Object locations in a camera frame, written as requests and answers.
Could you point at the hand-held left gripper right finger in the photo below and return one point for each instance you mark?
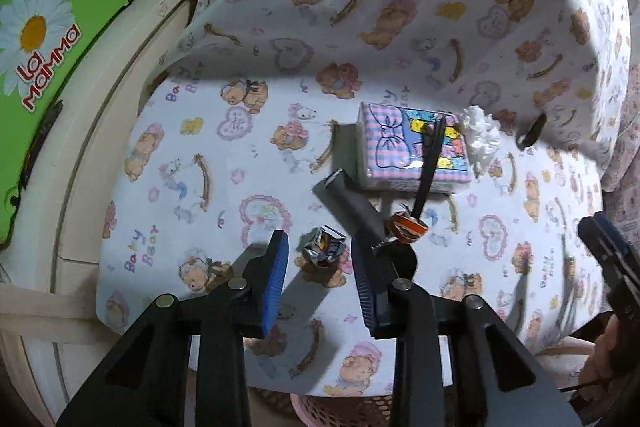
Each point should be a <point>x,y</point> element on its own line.
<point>364,292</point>

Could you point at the dark oval coin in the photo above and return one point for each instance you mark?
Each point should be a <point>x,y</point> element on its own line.
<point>532,132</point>

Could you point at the person's right hand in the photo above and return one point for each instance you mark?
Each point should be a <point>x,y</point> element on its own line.
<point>605,347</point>

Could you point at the pink plaid tissue pack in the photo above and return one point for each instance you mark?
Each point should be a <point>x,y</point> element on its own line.
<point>390,142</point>

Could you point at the foil wrapper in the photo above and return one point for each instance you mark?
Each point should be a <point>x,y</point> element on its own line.
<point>323,247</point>

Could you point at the bear printed blanket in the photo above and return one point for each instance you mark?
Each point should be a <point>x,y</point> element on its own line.
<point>400,7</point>

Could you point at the white tissue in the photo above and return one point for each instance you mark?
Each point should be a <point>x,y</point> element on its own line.
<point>480,137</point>

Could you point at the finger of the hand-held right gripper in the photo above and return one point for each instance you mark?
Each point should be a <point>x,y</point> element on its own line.
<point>605,242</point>

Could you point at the pink plastic basket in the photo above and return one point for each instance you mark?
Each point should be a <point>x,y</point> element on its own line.
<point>345,412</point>

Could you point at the orange striped round cap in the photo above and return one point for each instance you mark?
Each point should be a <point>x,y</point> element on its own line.
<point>407,227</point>

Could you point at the black rectangular case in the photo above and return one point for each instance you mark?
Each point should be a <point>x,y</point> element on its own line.
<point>345,204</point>

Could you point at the black plastic stick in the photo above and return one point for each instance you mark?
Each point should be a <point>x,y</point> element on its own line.
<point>429,167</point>

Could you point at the pink patchwork printed cloth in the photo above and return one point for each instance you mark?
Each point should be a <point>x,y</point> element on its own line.
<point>627,147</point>

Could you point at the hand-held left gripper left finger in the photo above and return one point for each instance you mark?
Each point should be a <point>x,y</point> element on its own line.
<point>276,282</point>

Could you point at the cream plastic drawer cabinet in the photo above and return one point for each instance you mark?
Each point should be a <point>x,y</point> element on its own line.
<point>100,107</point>

